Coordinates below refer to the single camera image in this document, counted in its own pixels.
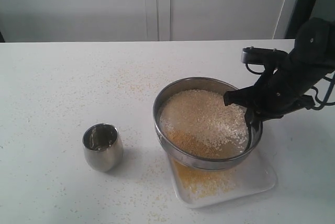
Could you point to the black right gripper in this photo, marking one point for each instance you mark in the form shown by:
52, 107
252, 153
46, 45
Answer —
265, 102

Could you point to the grain mixture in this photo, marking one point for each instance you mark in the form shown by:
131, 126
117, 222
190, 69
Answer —
199, 123

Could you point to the round steel mesh sieve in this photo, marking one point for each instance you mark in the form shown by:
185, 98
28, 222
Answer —
171, 149

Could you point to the stainless steel cup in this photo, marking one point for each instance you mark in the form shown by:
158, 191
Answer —
102, 146

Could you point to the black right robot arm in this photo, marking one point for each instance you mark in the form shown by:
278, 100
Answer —
294, 80

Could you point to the yellow millet pile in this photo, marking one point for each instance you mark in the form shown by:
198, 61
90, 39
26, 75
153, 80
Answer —
205, 183

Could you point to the white square plastic tray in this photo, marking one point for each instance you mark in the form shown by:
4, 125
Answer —
254, 175

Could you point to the white cabinet behind table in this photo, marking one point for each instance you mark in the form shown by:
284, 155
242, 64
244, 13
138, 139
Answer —
143, 20

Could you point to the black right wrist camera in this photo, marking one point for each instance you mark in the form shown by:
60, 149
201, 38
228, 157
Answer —
261, 56

